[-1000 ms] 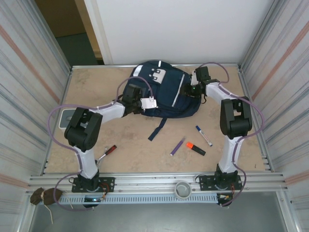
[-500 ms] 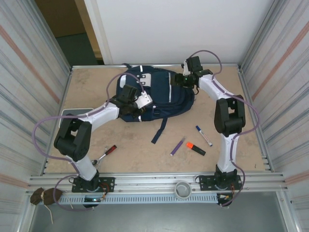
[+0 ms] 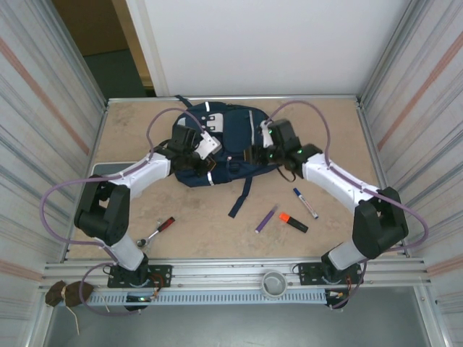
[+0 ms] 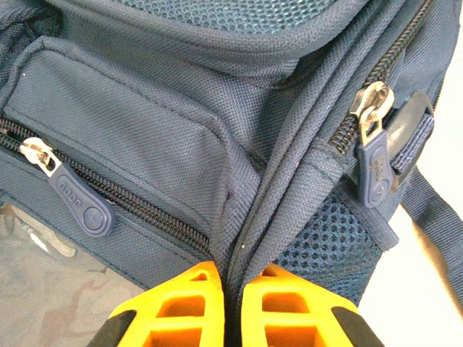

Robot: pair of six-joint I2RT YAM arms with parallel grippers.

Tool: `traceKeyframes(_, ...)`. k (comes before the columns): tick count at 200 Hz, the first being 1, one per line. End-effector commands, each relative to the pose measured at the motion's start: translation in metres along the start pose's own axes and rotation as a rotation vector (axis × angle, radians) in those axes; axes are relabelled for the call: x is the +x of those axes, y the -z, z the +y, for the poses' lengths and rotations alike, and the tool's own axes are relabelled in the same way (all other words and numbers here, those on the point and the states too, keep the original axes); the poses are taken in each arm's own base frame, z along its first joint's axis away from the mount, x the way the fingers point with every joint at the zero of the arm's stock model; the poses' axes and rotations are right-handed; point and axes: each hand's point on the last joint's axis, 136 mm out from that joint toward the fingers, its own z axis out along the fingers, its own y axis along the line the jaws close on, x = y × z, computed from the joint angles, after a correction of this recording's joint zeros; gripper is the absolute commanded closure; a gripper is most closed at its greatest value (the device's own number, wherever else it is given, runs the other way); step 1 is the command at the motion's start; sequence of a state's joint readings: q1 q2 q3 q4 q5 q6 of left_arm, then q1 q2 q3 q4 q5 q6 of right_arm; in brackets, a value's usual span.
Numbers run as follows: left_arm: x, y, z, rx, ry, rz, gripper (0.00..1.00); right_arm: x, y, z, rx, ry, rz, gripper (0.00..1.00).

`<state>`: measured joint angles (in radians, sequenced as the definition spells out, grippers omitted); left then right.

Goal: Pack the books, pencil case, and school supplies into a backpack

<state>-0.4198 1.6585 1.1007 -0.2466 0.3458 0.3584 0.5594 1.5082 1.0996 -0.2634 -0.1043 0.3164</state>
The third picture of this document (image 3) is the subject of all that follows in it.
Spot navy blue backpack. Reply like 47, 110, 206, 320
169, 95, 286, 219

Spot blue white marker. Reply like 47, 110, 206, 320
291, 187, 318, 220

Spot purple pen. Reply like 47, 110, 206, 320
255, 204, 280, 234

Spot orange black highlighter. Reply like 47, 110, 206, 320
278, 212, 309, 234

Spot grey white tissue box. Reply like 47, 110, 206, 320
90, 161, 135, 179

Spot grey round cup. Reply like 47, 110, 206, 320
261, 271, 288, 298

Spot brown cloth bundle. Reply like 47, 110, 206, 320
45, 280, 95, 308

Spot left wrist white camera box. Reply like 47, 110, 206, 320
196, 132, 222, 160

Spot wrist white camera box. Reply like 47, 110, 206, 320
196, 132, 222, 160
259, 121, 275, 149

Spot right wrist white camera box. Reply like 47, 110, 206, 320
259, 121, 275, 149

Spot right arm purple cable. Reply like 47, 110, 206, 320
267, 100, 430, 310

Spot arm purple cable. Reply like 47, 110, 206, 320
267, 100, 430, 310
39, 107, 204, 317

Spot ratchet wrench red handle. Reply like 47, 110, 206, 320
136, 216, 177, 250

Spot thin aluminium table edge rail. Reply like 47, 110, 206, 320
106, 95, 362, 106

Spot wide aluminium mounting rail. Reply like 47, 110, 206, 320
38, 257, 433, 290

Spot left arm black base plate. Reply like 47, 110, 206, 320
107, 265, 173, 289

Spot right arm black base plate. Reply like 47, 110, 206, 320
298, 260, 364, 285

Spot slotted grey cable duct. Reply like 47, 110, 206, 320
88, 291, 328, 305

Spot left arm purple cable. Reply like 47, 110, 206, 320
39, 107, 204, 317

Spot beige string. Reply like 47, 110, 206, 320
66, 306, 81, 335

